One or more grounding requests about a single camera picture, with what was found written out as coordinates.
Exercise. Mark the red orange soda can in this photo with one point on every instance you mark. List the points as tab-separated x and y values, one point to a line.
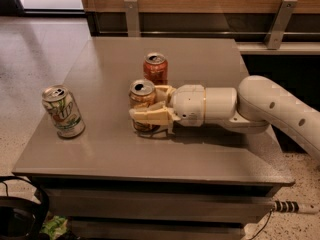
155	68

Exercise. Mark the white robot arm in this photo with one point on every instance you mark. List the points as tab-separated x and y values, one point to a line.
255	104

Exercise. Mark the grey table drawer cabinet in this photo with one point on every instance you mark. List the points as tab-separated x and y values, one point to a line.
115	210

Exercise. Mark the right metal bracket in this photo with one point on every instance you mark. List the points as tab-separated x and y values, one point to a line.
281	20

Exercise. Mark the left metal bracket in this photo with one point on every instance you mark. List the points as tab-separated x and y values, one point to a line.
132	18

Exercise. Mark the striped black white handle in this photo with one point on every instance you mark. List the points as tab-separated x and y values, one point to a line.
295	207

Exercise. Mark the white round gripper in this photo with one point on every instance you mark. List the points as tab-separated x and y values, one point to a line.
188	101

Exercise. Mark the green snack bag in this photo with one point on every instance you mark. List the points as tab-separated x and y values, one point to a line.
54	227

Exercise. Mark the tan LaCroix orange can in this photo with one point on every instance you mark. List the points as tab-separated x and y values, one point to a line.
142	94

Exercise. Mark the white green 7up can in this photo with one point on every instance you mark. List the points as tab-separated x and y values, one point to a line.
62	108

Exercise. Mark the metal bracket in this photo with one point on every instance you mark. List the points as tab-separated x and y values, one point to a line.
281	20
132	18

